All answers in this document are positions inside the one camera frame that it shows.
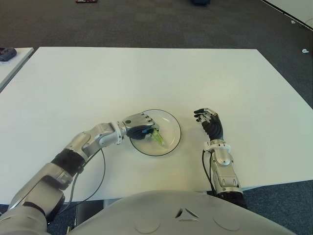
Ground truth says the green white toothpaste tube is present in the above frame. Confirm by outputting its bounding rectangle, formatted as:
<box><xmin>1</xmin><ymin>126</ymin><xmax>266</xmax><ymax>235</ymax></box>
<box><xmin>146</xmin><ymin>127</ymin><xmax>166</xmax><ymax>148</ymax></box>

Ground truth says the white plate with black rim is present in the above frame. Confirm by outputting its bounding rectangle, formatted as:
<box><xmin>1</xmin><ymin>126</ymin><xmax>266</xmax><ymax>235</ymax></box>
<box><xmin>128</xmin><ymin>109</ymin><xmax>182</xmax><ymax>157</ymax></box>

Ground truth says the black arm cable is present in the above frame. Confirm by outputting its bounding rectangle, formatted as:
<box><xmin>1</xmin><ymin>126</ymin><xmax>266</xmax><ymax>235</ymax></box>
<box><xmin>201</xmin><ymin>150</ymin><xmax>215</xmax><ymax>193</ymax></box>
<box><xmin>58</xmin><ymin>149</ymin><xmax>106</xmax><ymax>216</ymax></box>

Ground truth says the dark device on neighbouring table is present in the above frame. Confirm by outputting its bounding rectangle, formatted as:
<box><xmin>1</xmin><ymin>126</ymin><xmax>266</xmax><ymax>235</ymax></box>
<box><xmin>0</xmin><ymin>47</ymin><xmax>17</xmax><ymax>62</ymax></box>

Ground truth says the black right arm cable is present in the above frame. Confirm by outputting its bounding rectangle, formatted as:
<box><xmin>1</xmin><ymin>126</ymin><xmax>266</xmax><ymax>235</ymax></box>
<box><xmin>201</xmin><ymin>150</ymin><xmax>215</xmax><ymax>193</ymax></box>

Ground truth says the white neighbouring table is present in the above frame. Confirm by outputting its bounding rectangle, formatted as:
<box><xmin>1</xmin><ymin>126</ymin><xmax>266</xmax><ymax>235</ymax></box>
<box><xmin>0</xmin><ymin>47</ymin><xmax>34</xmax><ymax>90</ymax></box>

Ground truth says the white table with black edge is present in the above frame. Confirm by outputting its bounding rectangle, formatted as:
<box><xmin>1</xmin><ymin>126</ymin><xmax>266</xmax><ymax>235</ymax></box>
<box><xmin>261</xmin><ymin>0</ymin><xmax>313</xmax><ymax>30</ymax></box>

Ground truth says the grey robot torso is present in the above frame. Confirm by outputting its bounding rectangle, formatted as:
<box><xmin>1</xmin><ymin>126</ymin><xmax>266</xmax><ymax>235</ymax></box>
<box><xmin>70</xmin><ymin>189</ymin><xmax>298</xmax><ymax>235</ymax></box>

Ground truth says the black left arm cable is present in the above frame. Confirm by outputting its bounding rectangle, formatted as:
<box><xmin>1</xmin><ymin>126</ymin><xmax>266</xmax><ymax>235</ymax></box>
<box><xmin>58</xmin><ymin>149</ymin><xmax>106</xmax><ymax>216</ymax></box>

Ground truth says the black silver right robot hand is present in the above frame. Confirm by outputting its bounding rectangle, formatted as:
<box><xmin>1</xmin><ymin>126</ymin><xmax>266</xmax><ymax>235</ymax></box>
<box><xmin>193</xmin><ymin>107</ymin><xmax>224</xmax><ymax>141</ymax></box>

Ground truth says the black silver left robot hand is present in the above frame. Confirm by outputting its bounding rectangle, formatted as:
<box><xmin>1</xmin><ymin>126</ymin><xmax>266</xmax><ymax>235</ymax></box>
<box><xmin>121</xmin><ymin>112</ymin><xmax>161</xmax><ymax>141</ymax></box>

